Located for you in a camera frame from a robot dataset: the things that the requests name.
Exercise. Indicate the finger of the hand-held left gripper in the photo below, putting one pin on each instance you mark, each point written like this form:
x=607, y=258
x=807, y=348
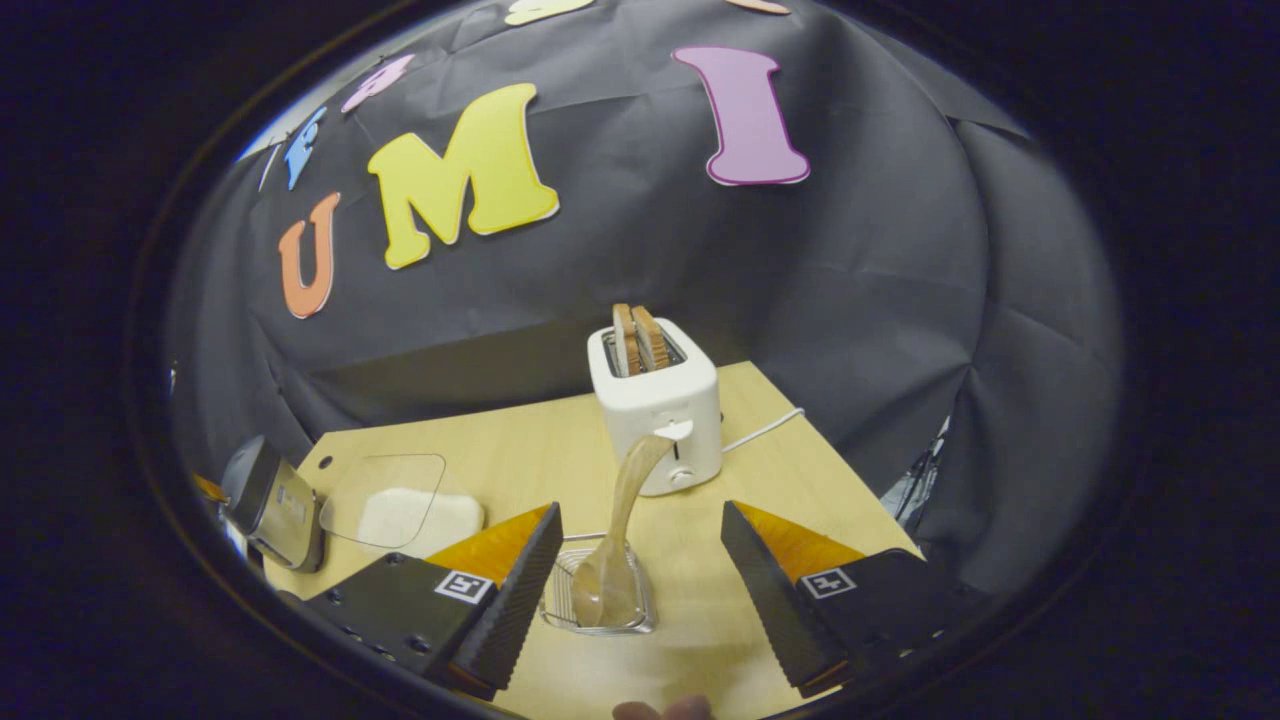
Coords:
x=210, y=488

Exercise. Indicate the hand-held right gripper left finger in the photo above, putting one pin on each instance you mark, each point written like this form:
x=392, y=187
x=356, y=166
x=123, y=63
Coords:
x=395, y=605

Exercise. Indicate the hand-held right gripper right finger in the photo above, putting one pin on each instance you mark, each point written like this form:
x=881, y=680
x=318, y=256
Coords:
x=890, y=590

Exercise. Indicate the dark grey rice cooker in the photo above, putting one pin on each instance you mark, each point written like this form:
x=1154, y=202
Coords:
x=280, y=510

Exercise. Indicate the wooden spoon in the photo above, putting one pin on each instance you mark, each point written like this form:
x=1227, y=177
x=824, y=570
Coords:
x=612, y=560

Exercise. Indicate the white toaster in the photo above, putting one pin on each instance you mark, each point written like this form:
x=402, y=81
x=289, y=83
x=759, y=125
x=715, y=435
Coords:
x=655, y=420

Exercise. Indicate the black backdrop cloth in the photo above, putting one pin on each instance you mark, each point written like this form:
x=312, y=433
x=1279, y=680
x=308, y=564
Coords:
x=880, y=260

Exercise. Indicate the brown toast slice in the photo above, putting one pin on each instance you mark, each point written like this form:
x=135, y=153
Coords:
x=625, y=345
x=652, y=340

